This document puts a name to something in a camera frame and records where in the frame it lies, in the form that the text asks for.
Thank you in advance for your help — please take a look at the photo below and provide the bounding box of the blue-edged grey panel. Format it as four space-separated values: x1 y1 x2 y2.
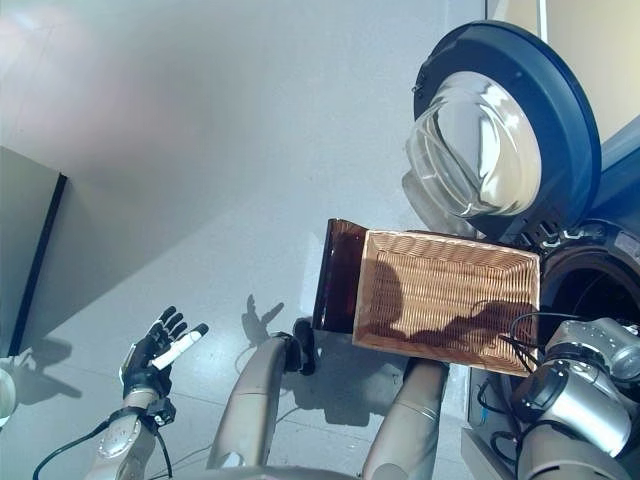
0 145 68 358

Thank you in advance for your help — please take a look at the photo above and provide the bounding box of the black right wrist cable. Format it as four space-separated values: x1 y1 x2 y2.
477 312 584 454

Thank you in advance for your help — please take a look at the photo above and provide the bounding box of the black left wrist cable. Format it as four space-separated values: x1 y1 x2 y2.
32 417 174 479

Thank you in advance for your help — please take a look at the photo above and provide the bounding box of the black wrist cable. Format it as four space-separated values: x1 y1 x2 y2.
32 417 174 479
477 312 584 454

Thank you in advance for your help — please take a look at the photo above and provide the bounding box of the white rounded object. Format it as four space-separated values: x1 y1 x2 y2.
0 367 19 427

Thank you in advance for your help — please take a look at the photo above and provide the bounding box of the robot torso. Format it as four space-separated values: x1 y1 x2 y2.
189 464 371 480

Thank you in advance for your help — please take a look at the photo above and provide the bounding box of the woven wicker laundry basket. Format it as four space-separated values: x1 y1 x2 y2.
352 228 543 378

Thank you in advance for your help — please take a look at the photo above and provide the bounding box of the white floor cable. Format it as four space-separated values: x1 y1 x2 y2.
233 343 262 372

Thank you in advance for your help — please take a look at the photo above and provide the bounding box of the round washing machine door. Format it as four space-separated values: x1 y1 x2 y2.
401 19 603 237

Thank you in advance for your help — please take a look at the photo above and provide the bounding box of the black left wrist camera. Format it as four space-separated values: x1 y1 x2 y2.
148 398 178 427

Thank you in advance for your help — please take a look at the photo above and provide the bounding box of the robot right leg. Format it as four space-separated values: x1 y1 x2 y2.
362 359 452 480

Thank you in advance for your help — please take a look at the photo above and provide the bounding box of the glossy dark brown stool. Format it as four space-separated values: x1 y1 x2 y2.
310 218 372 334

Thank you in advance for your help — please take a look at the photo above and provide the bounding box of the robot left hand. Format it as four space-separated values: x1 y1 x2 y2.
119 305 210 402

